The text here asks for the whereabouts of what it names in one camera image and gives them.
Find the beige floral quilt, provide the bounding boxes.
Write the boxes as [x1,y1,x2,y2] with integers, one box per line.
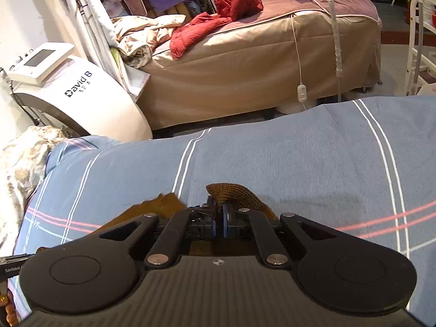
[0,125,70,249]

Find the white trolley cart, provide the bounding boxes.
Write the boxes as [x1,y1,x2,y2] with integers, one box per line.
[405,0,436,96]

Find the brown knit sweater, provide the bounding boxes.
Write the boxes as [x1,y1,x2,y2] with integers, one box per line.
[117,183,278,257]

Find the white hanging cloth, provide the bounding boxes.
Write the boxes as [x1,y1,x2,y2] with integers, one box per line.
[50,0,120,73]

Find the brown bead bracelet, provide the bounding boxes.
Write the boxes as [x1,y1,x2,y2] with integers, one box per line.
[0,293,18,327]

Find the white beauty machine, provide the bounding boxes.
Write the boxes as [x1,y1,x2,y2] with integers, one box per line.
[7,42,154,140]

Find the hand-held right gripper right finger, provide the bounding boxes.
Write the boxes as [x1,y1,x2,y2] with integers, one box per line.
[221,202,338,269]

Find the white stand pole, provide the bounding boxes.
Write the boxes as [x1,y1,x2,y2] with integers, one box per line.
[321,0,345,103]

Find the red padded jacket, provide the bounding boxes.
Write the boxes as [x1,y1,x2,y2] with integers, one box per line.
[169,0,265,60]

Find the tan covered massage bed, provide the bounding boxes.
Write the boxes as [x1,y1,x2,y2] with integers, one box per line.
[138,0,383,131]

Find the white cable with controller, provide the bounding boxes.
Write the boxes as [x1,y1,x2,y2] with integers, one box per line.
[290,13,309,103]

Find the white paper sheets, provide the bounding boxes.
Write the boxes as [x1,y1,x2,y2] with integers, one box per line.
[127,66,151,104]

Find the crumpled beige cloth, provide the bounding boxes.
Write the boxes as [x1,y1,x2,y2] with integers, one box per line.
[112,14,187,69]

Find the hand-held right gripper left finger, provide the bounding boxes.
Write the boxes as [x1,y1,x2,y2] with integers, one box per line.
[98,195,219,268]

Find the blue striped bed sheet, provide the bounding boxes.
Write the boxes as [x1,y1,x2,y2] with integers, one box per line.
[7,95,436,327]

